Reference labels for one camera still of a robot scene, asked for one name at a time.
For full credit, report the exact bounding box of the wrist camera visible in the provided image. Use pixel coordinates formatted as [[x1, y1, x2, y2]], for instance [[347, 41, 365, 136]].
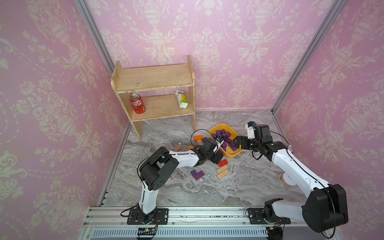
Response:
[[216, 137, 225, 150], [245, 121, 256, 139]]

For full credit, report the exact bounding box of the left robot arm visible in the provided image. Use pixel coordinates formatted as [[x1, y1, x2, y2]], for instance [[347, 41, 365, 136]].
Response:
[[137, 138, 224, 224]]

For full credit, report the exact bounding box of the tan wood brick left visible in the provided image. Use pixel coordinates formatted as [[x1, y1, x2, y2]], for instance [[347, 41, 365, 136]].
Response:
[[174, 145, 184, 152]]

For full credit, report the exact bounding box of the aluminium front rail frame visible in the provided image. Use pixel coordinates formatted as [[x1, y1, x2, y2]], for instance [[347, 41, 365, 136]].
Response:
[[79, 206, 342, 240]]

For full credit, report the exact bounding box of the natural wood plank brick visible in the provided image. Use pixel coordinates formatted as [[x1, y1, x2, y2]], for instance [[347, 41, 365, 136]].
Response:
[[217, 165, 229, 180]]

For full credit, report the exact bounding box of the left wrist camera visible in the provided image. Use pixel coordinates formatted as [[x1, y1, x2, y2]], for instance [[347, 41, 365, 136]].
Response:
[[216, 137, 225, 150]]

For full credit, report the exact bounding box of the red cola can on shelf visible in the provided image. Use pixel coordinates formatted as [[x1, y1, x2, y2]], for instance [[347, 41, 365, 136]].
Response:
[[130, 93, 146, 114]]

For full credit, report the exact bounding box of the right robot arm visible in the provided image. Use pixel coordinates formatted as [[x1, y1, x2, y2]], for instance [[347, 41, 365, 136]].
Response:
[[233, 122, 349, 240]]

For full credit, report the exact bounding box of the green white juice carton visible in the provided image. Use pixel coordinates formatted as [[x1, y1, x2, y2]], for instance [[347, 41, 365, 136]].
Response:
[[176, 90, 189, 109]]

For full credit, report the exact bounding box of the purple brick cluster bottom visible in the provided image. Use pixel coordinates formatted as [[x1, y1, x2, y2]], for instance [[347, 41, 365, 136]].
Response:
[[190, 170, 205, 181]]

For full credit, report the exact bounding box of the red brick pair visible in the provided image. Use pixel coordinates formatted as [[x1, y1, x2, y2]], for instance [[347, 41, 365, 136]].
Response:
[[218, 159, 228, 168]]

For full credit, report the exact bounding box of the wooden two-tier shelf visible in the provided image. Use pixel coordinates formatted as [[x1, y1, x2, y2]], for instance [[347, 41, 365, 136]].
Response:
[[111, 55, 197, 140]]

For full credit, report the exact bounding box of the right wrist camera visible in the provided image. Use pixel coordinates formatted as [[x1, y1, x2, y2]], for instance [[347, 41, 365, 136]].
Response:
[[245, 121, 256, 139]]

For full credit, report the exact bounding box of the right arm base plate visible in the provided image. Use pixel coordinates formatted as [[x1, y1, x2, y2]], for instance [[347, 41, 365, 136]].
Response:
[[246, 208, 291, 226]]

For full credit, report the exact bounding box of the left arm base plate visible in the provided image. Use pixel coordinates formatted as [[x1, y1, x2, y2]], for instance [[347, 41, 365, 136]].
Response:
[[127, 208, 169, 225]]

